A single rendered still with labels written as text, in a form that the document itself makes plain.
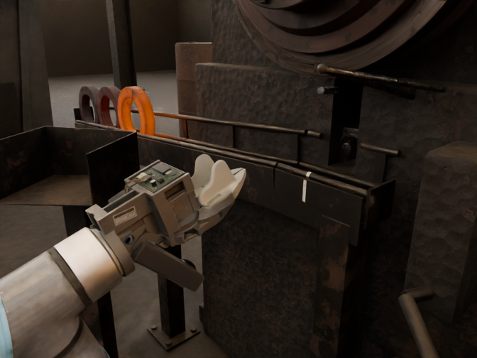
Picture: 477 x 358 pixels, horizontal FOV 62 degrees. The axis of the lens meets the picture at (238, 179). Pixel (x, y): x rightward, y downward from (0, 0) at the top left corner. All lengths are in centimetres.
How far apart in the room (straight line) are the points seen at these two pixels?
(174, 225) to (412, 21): 39
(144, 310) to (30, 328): 113
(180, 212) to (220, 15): 70
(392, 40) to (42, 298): 52
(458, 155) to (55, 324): 50
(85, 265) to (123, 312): 113
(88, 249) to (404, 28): 47
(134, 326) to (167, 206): 107
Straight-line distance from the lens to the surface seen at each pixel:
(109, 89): 141
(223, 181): 52
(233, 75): 97
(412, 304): 60
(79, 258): 45
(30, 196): 103
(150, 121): 120
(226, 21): 107
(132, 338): 146
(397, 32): 59
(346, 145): 78
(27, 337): 46
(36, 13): 347
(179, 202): 48
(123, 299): 164
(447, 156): 57
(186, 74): 355
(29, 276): 45
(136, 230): 47
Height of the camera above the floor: 94
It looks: 20 degrees down
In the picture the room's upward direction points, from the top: straight up
